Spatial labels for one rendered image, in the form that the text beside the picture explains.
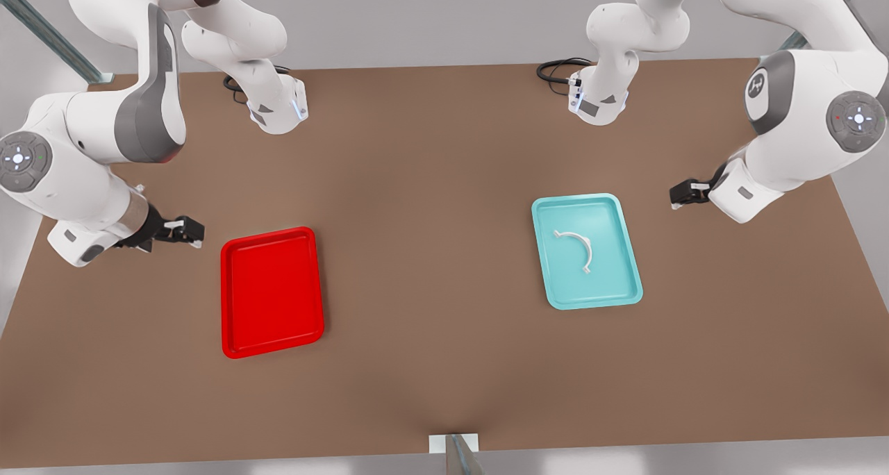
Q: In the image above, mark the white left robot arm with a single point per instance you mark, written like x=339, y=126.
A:
x=799, y=124

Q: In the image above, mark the teal rectangular tray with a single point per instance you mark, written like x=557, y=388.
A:
x=587, y=251

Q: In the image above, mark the silver frame post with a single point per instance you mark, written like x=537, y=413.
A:
x=826, y=6
x=455, y=453
x=48, y=34

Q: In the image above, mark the red rectangular tray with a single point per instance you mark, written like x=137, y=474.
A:
x=272, y=292

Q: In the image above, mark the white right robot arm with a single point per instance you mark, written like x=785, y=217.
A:
x=83, y=124

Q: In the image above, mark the white curved pipe clamp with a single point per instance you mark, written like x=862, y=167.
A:
x=587, y=242

